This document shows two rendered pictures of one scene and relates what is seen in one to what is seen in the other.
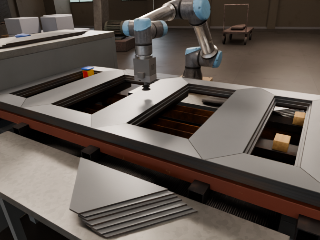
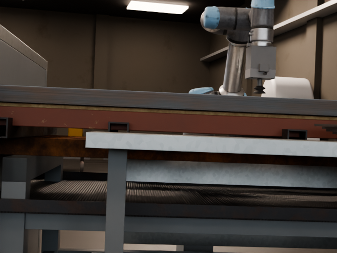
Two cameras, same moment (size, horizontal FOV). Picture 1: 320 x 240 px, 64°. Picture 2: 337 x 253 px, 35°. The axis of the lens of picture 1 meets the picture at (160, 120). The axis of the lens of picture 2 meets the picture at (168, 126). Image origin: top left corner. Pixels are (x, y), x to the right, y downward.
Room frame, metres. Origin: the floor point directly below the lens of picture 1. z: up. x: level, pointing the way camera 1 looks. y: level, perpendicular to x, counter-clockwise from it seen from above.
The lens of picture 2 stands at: (-0.07, 1.32, 0.76)
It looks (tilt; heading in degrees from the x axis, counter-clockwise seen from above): 0 degrees down; 324
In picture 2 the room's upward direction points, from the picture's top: 2 degrees clockwise
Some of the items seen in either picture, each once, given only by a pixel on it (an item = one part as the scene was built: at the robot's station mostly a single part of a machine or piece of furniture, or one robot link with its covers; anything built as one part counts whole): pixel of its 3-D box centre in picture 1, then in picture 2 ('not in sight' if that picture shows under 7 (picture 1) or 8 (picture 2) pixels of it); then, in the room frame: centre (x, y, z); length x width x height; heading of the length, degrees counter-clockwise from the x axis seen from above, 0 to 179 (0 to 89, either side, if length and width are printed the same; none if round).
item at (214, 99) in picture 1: (217, 101); not in sight; (1.49, -0.36, 0.70); 0.20 x 0.10 x 0.03; 63
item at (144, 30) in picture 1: (143, 31); (262, 13); (1.18, 0.06, 1.16); 0.09 x 0.08 x 0.11; 145
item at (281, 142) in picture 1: (281, 142); not in sight; (0.81, -0.44, 0.79); 0.06 x 0.05 x 0.04; 148
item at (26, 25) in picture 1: (55, 49); not in sight; (4.57, 1.76, 0.54); 1.09 x 0.73 x 1.08; 151
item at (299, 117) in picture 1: (300, 118); not in sight; (1.00, -0.61, 0.79); 0.06 x 0.05 x 0.04; 148
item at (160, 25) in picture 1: (153, 29); (251, 19); (1.27, 0.02, 1.15); 0.11 x 0.11 x 0.08; 55
